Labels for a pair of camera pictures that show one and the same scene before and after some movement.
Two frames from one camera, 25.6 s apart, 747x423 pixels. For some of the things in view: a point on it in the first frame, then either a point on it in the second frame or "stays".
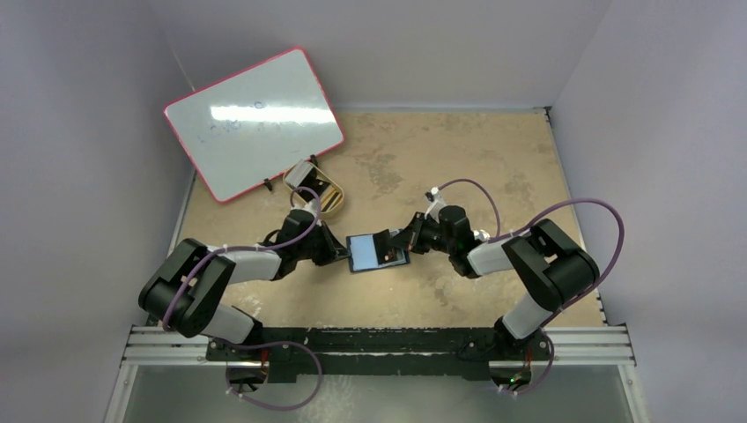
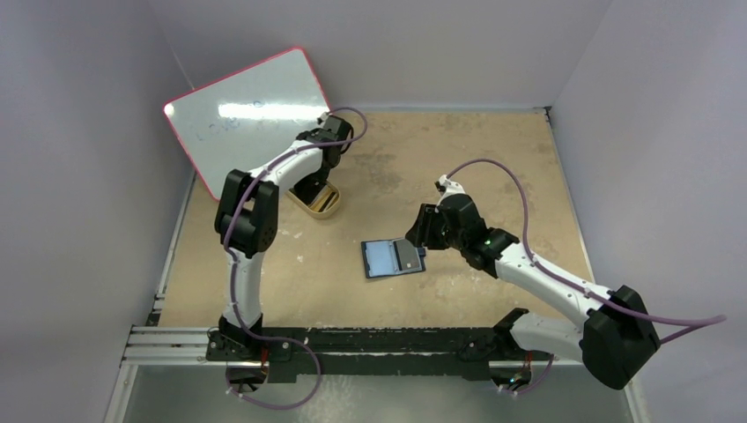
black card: (386, 251) to (406, 254)
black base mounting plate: (303, 352) stays
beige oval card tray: (333, 196) stays
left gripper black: (329, 253) to (318, 176)
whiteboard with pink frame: (255, 125) stays
